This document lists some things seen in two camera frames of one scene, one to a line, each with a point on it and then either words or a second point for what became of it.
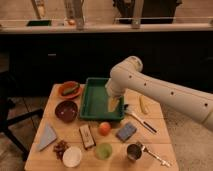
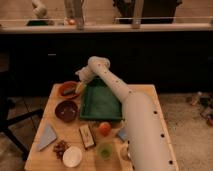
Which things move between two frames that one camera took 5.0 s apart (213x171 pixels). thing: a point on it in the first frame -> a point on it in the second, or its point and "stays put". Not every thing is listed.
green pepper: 73,89 stays put
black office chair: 7,95 stays put
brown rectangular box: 87,137 stays put
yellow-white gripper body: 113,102 -> 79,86
